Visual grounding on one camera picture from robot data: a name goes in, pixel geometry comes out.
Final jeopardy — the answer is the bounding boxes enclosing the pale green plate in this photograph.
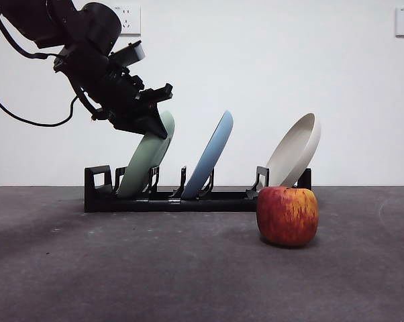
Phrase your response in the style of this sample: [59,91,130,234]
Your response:
[116,110,176,199]

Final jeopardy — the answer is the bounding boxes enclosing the red yellow apple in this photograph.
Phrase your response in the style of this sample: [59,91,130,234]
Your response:
[256,186,319,248]

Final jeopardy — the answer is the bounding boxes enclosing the pale blue plate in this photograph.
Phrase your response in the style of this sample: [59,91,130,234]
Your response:
[181,109,234,199]

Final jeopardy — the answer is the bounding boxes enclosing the black plate rack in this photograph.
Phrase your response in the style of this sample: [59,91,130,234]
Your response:
[84,165,312,213]

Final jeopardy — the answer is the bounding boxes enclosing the beige plate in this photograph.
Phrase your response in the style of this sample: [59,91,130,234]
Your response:
[264,113,322,189]

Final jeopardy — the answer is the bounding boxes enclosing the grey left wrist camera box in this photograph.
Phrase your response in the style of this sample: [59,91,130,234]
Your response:
[111,40,146,69]

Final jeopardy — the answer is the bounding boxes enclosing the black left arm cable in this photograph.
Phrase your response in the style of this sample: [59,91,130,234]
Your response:
[0,6,62,60]
[0,78,81,127]

